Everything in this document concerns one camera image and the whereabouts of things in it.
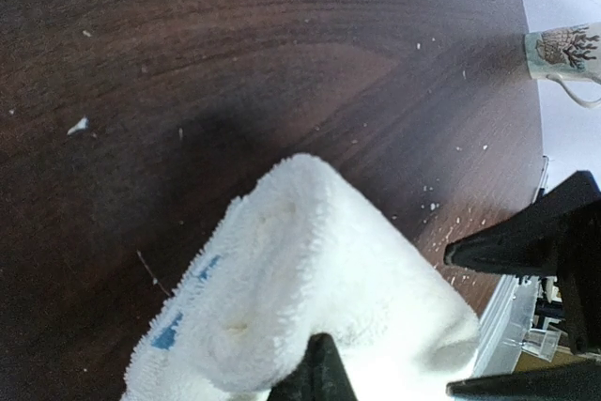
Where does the beige paper cup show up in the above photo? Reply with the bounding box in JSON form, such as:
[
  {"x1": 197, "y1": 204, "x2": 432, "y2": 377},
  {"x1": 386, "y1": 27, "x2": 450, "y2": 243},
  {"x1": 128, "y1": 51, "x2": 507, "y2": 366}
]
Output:
[{"x1": 523, "y1": 22, "x2": 600, "y2": 109}]

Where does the front aluminium rail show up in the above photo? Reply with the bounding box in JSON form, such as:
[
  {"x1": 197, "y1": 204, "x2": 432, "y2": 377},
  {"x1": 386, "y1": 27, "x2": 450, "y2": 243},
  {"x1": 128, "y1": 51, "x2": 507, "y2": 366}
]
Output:
[{"x1": 472, "y1": 275, "x2": 539, "y2": 378}]

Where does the white towel blue print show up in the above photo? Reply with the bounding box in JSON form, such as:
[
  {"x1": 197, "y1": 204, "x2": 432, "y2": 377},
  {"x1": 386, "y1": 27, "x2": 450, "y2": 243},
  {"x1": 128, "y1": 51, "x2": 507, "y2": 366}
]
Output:
[{"x1": 123, "y1": 154, "x2": 479, "y2": 400}]

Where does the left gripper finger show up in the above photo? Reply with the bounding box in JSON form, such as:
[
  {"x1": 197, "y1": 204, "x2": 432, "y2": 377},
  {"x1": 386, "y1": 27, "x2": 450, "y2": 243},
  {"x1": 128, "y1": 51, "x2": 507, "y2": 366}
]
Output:
[{"x1": 268, "y1": 333, "x2": 357, "y2": 401}]

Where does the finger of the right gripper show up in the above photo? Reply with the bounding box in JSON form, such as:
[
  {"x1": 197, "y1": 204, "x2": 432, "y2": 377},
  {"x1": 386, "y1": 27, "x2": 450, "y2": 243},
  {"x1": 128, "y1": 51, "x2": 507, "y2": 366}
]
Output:
[
  {"x1": 446, "y1": 362, "x2": 600, "y2": 401},
  {"x1": 443, "y1": 171, "x2": 600, "y2": 277}
]

